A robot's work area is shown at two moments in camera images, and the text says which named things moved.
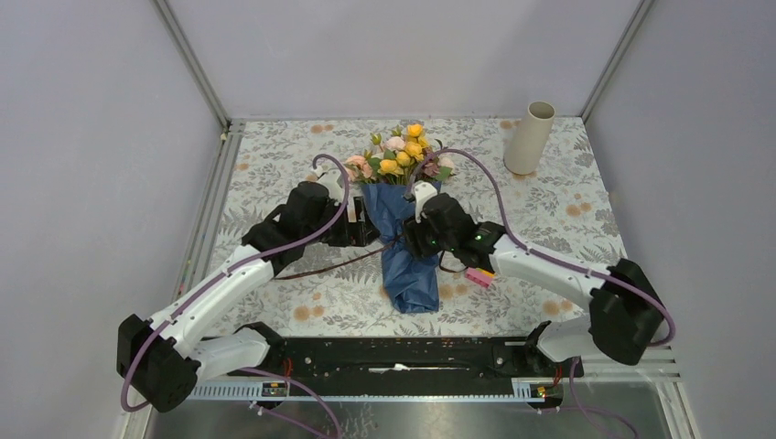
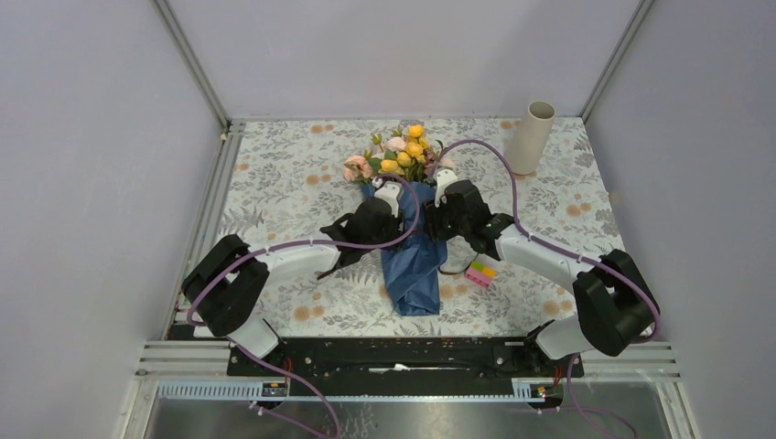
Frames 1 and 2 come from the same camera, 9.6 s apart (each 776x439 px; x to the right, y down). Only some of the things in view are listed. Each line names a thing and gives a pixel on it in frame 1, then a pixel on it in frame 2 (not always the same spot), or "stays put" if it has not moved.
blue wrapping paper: [412, 279] stays put
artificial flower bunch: [401, 160] stays put
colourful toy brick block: [479, 276] stays put
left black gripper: [360, 233] → [396, 227]
